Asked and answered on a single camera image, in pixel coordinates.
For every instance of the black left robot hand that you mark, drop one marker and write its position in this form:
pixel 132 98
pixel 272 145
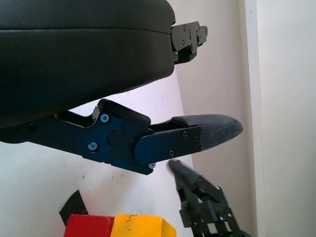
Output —
pixel 74 61

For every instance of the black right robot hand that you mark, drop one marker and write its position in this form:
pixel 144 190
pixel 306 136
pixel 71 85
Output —
pixel 207 209

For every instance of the yellow wooden block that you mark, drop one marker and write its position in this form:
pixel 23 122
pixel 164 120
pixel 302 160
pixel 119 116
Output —
pixel 140 225

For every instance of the red wooden block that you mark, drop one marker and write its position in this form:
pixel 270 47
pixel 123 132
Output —
pixel 89 225

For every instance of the black tape strip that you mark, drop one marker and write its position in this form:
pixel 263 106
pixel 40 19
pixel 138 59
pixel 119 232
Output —
pixel 72 207

